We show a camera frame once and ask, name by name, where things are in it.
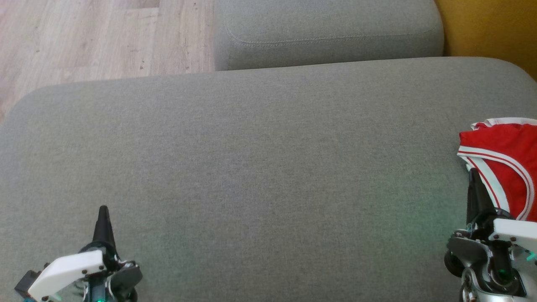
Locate red jersey with black print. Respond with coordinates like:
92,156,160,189
457,124,537,222

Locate grey sofa seat cushion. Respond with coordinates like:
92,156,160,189
214,0,445,71

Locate wide yellow sofa back cushion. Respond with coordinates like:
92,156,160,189
434,0,537,81

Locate large grey sofa cushion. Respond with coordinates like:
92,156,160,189
0,57,537,302

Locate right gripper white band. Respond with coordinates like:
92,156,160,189
445,168,537,297

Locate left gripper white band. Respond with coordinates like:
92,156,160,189
27,205,143,302

